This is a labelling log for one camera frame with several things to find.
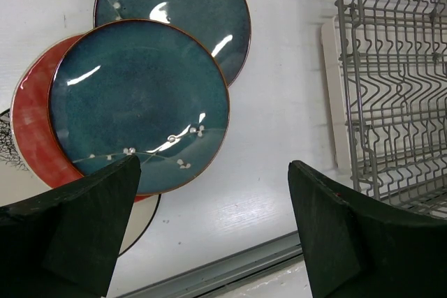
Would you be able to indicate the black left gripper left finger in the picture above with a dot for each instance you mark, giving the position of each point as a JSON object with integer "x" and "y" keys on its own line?
{"x": 65, "y": 242}

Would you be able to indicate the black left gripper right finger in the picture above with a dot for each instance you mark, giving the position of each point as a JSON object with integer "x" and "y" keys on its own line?
{"x": 356, "y": 246}

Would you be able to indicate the red and teal plate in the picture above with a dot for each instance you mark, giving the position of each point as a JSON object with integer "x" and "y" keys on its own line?
{"x": 30, "y": 123}

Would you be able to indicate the dark teal plate with blossoms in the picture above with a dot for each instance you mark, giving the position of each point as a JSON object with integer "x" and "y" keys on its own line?
{"x": 139, "y": 88}

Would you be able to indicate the white tray under rack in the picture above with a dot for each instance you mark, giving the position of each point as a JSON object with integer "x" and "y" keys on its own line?
{"x": 330, "y": 40}

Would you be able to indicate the cream plate with tree drawing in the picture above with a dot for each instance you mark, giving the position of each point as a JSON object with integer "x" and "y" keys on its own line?
{"x": 18, "y": 183}

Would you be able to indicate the aluminium rail at table edge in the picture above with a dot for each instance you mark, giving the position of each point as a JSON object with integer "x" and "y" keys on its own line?
{"x": 229, "y": 272}

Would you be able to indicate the grey wire dish rack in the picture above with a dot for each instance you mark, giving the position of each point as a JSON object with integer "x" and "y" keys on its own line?
{"x": 391, "y": 69}

